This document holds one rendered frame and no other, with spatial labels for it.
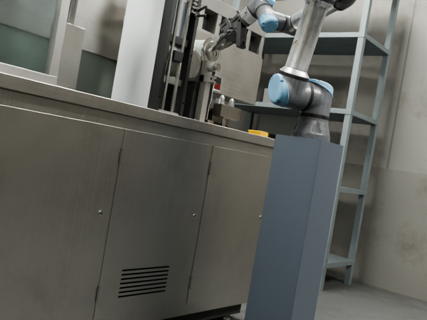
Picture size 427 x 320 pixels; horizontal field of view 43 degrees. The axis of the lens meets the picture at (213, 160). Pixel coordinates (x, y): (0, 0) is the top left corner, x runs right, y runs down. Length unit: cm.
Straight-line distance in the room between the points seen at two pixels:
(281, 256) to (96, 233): 70
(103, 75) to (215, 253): 96
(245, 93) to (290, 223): 147
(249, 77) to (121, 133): 168
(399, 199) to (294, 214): 229
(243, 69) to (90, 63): 116
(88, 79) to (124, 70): 18
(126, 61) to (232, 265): 103
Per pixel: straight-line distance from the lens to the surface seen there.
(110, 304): 199
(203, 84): 250
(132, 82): 238
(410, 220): 425
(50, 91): 164
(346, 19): 473
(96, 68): 253
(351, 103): 372
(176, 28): 223
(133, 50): 242
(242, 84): 334
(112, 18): 259
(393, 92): 441
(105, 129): 180
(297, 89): 204
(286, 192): 207
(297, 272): 206
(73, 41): 212
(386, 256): 431
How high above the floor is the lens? 77
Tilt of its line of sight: level
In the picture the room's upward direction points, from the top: 10 degrees clockwise
